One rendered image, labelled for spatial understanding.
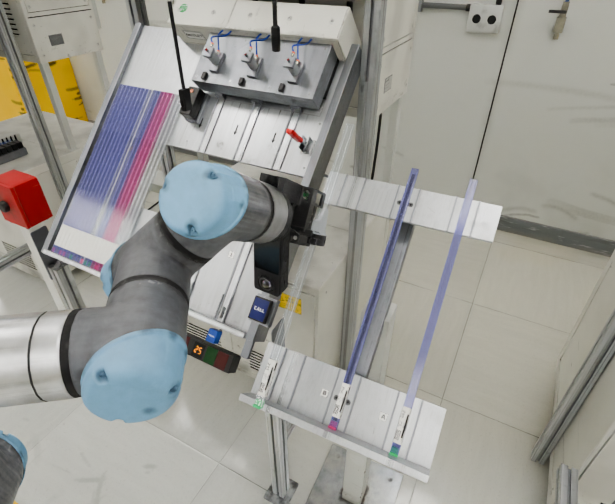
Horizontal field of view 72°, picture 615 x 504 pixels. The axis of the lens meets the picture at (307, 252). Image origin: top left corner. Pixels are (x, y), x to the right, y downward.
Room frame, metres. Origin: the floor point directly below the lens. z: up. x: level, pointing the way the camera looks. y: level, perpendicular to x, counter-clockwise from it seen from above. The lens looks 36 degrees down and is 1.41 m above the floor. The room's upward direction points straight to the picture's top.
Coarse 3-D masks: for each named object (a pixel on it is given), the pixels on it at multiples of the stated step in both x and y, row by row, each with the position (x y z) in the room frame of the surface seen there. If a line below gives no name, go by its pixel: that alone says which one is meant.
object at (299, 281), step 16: (352, 128) 0.73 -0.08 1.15; (336, 160) 0.69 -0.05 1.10; (336, 176) 0.67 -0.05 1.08; (320, 208) 0.63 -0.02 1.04; (304, 256) 0.58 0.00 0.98; (304, 272) 0.56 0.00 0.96; (288, 304) 0.52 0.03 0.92; (288, 320) 0.50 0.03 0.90; (272, 352) 0.47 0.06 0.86; (256, 400) 0.42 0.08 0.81
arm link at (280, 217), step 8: (264, 184) 0.44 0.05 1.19; (272, 192) 0.44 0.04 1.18; (280, 192) 0.46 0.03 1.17; (280, 200) 0.44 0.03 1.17; (280, 208) 0.43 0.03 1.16; (280, 216) 0.43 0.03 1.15; (272, 224) 0.41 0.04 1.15; (280, 224) 0.43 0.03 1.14; (272, 232) 0.42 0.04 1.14; (280, 232) 0.43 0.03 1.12; (256, 240) 0.41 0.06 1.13; (264, 240) 0.42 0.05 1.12
